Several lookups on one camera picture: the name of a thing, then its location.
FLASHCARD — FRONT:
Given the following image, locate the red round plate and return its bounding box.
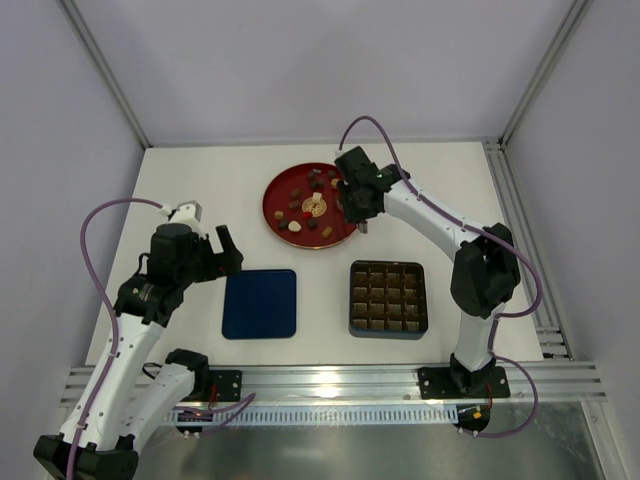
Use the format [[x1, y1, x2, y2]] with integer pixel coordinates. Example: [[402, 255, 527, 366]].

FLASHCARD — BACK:
[[262, 162, 358, 250]]

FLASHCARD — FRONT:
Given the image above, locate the blue tin lid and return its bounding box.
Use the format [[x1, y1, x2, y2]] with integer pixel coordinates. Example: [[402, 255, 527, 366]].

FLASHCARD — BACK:
[[221, 269, 297, 340]]

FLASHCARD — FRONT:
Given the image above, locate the slotted cable duct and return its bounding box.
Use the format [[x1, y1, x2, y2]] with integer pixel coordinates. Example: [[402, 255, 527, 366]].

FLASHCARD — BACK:
[[172, 403, 459, 427]]

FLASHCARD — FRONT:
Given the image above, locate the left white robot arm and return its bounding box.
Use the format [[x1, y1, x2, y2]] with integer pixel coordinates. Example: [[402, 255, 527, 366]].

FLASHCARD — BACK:
[[33, 223, 243, 479]]

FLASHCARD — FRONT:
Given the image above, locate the blue tin chocolate box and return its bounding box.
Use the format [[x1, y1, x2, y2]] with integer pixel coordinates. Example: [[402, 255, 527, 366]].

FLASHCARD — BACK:
[[349, 260, 429, 340]]

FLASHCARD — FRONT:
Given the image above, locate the right aluminium frame rail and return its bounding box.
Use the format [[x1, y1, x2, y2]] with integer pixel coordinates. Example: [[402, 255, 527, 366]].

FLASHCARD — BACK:
[[483, 141, 574, 361]]

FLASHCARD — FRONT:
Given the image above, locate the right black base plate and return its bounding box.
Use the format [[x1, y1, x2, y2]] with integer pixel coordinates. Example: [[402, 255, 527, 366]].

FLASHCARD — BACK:
[[417, 366, 511, 400]]

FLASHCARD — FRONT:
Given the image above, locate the aluminium front rail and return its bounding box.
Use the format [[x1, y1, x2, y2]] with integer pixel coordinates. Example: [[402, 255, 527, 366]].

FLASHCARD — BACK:
[[59, 363, 609, 407]]

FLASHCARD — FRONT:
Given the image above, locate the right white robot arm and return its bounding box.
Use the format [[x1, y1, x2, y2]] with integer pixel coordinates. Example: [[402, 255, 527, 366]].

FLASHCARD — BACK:
[[335, 146, 521, 396]]

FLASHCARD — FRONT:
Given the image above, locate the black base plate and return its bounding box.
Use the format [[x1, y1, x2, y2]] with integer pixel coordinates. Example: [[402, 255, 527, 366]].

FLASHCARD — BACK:
[[205, 369, 243, 403], [417, 366, 511, 400]]

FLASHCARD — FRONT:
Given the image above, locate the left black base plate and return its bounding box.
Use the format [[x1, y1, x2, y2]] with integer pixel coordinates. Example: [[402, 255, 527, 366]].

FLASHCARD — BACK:
[[205, 369, 243, 403]]

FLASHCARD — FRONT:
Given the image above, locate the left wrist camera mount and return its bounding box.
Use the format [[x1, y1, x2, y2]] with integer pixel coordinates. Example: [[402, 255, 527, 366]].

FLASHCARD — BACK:
[[159, 200, 207, 238]]

